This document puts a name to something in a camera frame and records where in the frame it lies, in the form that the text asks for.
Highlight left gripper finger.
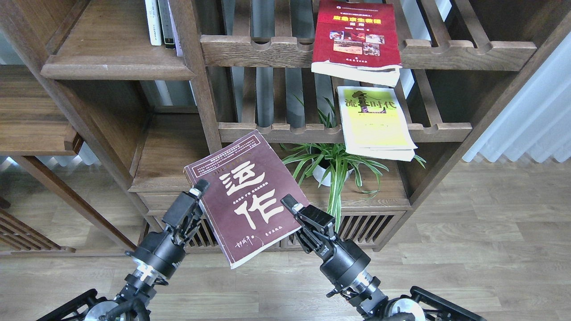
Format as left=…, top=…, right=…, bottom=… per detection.
left=190, top=179, right=210, bottom=199

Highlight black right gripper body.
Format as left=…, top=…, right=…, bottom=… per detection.
left=294, top=205, right=372, bottom=298

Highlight yellow green book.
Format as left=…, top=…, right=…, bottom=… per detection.
left=337, top=86, right=417, bottom=162

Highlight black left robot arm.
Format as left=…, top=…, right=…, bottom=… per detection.
left=41, top=180, right=209, bottom=321

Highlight white plant pot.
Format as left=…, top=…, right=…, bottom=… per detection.
left=312, top=164, right=354, bottom=189

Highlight pale upright book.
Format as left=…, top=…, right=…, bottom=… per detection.
left=167, top=0, right=184, bottom=57

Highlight white curtain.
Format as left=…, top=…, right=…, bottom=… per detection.
left=463, top=35, right=571, bottom=163

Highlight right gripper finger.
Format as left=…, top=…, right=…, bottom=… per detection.
left=281, top=194, right=309, bottom=215

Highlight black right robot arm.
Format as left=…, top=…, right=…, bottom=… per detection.
left=281, top=195, right=483, bottom=321

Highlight red book with photos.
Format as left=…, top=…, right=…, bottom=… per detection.
left=311, top=0, right=402, bottom=87

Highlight dark wooden bookshelf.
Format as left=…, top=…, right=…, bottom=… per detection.
left=1, top=0, right=570, bottom=251

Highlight maroon book white characters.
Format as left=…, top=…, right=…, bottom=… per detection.
left=184, top=130, right=309, bottom=269

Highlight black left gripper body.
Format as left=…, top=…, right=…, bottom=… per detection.
left=127, top=192, right=203, bottom=286

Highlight dark upright book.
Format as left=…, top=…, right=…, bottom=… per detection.
left=157, top=0, right=176, bottom=49

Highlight white upright book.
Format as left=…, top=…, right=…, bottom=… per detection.
left=145, top=0, right=162, bottom=45

